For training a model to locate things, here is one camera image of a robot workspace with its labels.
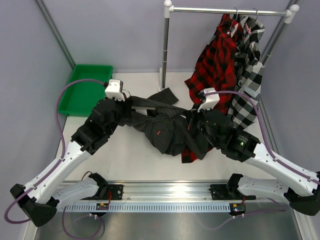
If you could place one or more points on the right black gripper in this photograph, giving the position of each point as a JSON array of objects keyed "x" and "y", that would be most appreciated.
[{"x": 192, "y": 116}]

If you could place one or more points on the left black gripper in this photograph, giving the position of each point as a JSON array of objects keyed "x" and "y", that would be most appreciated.
[{"x": 126, "y": 105}]

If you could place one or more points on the dark grey striped shirt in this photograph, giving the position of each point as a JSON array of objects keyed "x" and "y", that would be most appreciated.
[{"x": 166, "y": 127}]

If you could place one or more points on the grey clothes hanger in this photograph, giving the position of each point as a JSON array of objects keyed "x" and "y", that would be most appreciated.
[{"x": 140, "y": 103}]

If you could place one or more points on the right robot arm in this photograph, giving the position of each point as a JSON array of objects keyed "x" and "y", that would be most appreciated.
[{"x": 292, "y": 184}]

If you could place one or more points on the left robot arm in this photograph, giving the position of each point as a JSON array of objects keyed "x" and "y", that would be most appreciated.
[{"x": 42, "y": 197}]

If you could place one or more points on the red black plaid shirt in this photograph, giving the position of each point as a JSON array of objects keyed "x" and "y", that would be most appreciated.
[{"x": 215, "y": 68}]

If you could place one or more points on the white black plaid shirt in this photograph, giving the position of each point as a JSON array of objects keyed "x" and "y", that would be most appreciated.
[{"x": 248, "y": 71}]

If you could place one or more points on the red shirt hanger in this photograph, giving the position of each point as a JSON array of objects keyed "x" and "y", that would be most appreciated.
[{"x": 235, "y": 16}]

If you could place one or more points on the green plastic tray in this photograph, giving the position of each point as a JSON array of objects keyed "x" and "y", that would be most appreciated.
[{"x": 79, "y": 99}]

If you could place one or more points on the silver clothes rack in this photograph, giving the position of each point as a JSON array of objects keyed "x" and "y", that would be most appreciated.
[{"x": 189, "y": 32}]

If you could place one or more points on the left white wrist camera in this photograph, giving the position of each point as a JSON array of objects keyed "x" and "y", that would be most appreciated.
[{"x": 114, "y": 90}]

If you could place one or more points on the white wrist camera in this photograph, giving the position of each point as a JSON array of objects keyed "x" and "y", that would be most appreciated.
[
  {"x": 114, "y": 90},
  {"x": 210, "y": 98}
]

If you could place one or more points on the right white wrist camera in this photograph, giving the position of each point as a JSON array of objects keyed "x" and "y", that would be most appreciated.
[{"x": 210, "y": 98}]

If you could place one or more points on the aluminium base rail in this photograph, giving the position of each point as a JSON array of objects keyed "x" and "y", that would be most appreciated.
[{"x": 170, "y": 191}]

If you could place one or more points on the white slotted cable duct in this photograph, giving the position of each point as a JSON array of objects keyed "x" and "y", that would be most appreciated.
[{"x": 149, "y": 207}]

